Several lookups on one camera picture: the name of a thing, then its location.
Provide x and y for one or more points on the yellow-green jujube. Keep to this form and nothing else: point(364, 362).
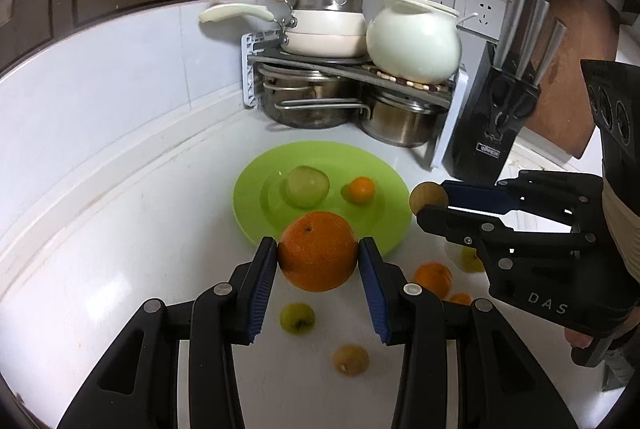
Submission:
point(470, 261)

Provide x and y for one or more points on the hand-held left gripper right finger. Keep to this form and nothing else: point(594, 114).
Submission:
point(372, 284)

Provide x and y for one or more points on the brown longan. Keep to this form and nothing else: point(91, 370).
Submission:
point(351, 360)
point(426, 196)

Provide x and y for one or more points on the medium orange with stem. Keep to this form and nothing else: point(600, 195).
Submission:
point(432, 279)

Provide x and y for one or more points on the small green spotted jujube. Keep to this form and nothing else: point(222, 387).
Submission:
point(296, 318)

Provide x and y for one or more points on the brown wooden cutting board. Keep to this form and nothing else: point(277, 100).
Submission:
point(570, 99)

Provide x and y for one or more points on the large green apple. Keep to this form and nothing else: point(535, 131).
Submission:
point(306, 186)

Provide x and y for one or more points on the black knife block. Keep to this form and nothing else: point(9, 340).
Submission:
point(480, 129)

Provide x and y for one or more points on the large orange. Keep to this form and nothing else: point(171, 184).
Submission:
point(317, 254)

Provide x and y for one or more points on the plain steel pot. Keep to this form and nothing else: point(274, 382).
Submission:
point(400, 124)

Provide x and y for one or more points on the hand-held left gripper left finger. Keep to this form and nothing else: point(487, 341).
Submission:
point(262, 279)

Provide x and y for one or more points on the beaded wooden trivet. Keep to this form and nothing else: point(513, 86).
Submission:
point(415, 85)

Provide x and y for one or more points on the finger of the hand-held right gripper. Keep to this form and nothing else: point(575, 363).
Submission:
point(475, 198)
point(450, 226)

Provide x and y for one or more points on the person's right hand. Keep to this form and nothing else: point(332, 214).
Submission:
point(579, 340)

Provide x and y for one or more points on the green plastic plate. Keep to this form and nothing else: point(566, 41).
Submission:
point(250, 199)

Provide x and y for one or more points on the small tangerine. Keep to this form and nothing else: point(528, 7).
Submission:
point(361, 190)
point(460, 299)

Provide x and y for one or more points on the grey and white shelf rack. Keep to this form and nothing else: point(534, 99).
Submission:
point(250, 69)

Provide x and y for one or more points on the white ceramic pot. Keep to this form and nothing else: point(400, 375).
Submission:
point(412, 41)

